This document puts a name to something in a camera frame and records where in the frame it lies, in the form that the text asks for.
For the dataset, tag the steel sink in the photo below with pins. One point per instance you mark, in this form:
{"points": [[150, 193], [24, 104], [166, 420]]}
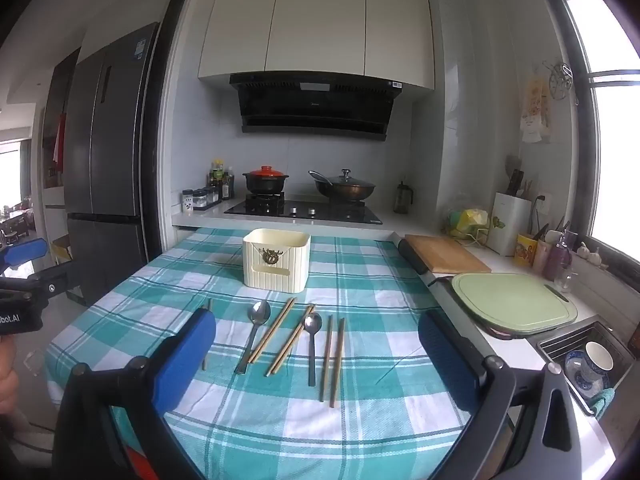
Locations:
{"points": [[555, 347]]}

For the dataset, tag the wok with glass lid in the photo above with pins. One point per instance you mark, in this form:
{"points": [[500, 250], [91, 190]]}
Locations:
{"points": [[345, 189]]}

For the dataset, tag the white wall cabinet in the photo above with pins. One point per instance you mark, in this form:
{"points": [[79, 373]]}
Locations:
{"points": [[320, 25]]}

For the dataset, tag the dark sauce bottle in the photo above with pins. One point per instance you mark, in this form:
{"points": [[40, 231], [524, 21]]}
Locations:
{"points": [[228, 185]]}

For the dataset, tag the black glass gas hob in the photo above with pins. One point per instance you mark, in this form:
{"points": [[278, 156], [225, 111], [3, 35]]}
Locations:
{"points": [[305, 210]]}

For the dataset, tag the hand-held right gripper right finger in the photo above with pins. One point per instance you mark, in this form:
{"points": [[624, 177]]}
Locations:
{"points": [[447, 355]]}

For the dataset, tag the yellow printed box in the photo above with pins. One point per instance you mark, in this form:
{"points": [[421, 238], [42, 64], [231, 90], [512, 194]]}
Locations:
{"points": [[525, 251]]}

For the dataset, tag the white cup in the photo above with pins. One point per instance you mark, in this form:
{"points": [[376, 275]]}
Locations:
{"points": [[599, 360]]}

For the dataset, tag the hanging printed towel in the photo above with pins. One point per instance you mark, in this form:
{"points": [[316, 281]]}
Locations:
{"points": [[536, 107]]}

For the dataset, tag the blue and white bowl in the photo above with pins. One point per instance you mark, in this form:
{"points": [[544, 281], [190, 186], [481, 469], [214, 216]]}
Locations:
{"points": [[575, 372]]}

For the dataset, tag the green cutting board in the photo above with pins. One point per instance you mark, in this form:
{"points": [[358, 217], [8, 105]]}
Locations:
{"points": [[515, 302]]}

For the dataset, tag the red hanging item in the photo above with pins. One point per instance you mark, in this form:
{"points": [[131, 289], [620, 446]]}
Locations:
{"points": [[59, 142]]}

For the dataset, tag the teal dish cloth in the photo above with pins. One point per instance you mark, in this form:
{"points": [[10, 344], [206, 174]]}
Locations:
{"points": [[604, 402]]}

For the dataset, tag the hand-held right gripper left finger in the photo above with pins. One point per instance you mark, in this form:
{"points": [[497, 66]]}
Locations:
{"points": [[185, 355]]}

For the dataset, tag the black range hood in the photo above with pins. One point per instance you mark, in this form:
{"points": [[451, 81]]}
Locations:
{"points": [[315, 105]]}

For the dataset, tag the black clay pot red lid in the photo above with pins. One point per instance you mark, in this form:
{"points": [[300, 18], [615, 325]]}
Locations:
{"points": [[265, 180]]}

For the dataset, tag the garlic bulbs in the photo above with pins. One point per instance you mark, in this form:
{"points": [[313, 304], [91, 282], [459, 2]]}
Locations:
{"points": [[589, 254]]}

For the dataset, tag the black padded roll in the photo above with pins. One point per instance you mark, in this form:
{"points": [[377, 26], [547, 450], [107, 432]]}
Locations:
{"points": [[412, 257]]}

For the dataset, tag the white knife block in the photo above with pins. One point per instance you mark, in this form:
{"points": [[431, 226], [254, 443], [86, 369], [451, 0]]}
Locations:
{"points": [[510, 225]]}

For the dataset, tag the grey refrigerator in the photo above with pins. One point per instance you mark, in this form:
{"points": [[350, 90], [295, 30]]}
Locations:
{"points": [[110, 160]]}

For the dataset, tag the cardboard box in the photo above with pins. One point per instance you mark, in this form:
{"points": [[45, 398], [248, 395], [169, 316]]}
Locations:
{"points": [[62, 251]]}

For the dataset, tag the teal plaid tablecloth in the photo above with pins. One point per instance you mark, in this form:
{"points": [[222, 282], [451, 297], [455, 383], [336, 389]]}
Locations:
{"points": [[360, 310]]}

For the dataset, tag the wooden cutting board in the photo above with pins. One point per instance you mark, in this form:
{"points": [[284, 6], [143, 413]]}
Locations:
{"points": [[450, 255]]}

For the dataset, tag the window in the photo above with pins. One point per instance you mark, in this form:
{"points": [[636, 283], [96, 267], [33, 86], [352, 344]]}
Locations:
{"points": [[615, 135]]}

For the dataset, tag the clear drinking glass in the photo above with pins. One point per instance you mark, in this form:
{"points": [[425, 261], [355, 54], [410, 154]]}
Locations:
{"points": [[565, 281]]}

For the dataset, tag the clear spice jar black lid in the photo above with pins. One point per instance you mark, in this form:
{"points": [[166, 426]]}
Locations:
{"points": [[199, 199], [207, 196], [216, 194], [187, 201]]}

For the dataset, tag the grey spatula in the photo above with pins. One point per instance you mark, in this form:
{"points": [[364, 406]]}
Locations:
{"points": [[511, 167]]}

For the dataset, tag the yellow cap condiment bottle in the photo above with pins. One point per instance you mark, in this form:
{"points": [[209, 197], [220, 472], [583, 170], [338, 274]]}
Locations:
{"points": [[216, 180]]}

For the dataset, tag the dining furniture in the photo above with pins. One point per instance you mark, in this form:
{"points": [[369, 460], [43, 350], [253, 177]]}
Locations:
{"points": [[15, 220]]}

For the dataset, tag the black door frame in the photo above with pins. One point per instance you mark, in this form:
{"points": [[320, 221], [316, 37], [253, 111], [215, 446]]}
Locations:
{"points": [[156, 160]]}

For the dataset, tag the person's left hand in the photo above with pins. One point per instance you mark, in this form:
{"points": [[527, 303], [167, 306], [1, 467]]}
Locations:
{"points": [[7, 380]]}

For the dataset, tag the glass french press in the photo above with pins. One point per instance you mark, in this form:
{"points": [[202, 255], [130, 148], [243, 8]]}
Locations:
{"points": [[402, 199]]}

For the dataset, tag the yellow green plastic bag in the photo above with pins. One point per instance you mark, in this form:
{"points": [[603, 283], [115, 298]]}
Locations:
{"points": [[467, 221]]}

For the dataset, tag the mauve cup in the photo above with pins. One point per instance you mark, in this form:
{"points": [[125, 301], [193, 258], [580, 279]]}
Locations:
{"points": [[555, 262]]}

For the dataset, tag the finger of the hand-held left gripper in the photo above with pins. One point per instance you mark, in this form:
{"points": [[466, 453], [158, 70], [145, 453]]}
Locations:
{"points": [[25, 252], [47, 282]]}

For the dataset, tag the wall socket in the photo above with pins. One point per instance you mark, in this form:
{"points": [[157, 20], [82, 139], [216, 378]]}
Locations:
{"points": [[541, 203]]}

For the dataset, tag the cream ribbed utensil holder box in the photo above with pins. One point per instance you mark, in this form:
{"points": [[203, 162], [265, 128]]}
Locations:
{"points": [[280, 270]]}

